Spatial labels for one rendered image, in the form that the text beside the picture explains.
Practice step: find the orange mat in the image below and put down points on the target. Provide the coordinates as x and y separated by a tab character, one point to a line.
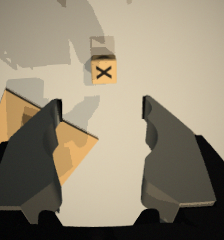
74	143

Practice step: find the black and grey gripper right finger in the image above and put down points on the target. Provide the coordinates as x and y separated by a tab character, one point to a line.
183	176

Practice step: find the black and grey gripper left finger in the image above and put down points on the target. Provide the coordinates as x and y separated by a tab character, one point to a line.
29	182

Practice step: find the tan wooden letter block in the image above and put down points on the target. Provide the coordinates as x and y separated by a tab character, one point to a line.
103	69

